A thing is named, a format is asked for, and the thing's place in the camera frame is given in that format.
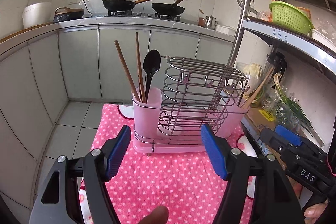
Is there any cardboard box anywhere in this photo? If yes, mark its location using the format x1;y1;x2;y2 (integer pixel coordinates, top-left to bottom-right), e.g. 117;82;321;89
246;108;276;135

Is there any pink plastic utensil holder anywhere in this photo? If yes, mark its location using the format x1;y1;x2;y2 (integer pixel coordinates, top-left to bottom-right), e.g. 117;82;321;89
132;88;249;153

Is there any metal shelf rack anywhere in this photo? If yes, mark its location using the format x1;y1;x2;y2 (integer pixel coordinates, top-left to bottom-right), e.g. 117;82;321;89
227;0;336;162

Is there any brown wooden chopstick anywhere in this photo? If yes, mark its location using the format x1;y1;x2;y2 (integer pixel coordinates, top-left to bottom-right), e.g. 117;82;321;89
241;67;274;110

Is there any gas stove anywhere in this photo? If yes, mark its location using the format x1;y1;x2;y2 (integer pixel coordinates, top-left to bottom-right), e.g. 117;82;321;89
97;11;181;22

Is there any open black wok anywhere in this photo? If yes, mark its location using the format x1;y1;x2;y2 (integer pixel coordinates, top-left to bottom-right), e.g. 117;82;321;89
152;0;185;16

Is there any black plastic spoon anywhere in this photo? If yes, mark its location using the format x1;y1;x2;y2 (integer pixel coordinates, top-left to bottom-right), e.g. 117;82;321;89
143;50;161;101

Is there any green plastic colander basket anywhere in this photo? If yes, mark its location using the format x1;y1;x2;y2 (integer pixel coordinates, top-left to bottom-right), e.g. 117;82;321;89
269;1;314;35

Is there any green onions bunch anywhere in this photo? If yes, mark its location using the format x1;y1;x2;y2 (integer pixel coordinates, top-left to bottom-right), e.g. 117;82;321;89
273;73;316;136

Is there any person's left hand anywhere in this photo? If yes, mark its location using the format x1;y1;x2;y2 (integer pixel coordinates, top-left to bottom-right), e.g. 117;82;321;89
138;205;169;224

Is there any white dish on counter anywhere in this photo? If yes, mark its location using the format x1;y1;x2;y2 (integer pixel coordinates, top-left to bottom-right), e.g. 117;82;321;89
215;25;236;36

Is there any white rice cooker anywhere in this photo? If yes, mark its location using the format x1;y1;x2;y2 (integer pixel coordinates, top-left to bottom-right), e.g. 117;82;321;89
22;2;52;28

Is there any chrome wire utensil rack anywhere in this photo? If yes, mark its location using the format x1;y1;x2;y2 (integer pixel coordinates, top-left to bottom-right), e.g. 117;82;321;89
133;55;251;156

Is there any wooden cutting board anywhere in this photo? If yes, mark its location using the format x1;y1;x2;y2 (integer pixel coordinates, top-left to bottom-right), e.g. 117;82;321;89
0;22;53;43

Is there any napa cabbage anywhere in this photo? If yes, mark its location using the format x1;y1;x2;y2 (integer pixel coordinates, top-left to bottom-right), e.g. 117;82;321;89
243;63;263;90

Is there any person's right hand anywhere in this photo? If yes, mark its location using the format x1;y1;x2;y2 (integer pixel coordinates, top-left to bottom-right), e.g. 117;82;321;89
303;201;329;224

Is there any white container on shelf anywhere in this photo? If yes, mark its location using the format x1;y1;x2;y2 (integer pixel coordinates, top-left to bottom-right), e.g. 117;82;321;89
310;29;335;51

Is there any black electric griddle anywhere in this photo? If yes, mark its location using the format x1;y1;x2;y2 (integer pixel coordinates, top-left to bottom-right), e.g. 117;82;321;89
53;7;84;23

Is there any pink polka dot cloth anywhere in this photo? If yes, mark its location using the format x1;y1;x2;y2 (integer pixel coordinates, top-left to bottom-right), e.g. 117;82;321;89
79;103;258;224

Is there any lidded black wok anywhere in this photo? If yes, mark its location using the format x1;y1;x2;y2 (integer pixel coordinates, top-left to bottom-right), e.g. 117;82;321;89
102;0;152;12

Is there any brown chopstick in holder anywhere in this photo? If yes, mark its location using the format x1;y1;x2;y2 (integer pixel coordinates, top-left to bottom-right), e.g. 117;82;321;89
135;32;146;103
114;40;140;101

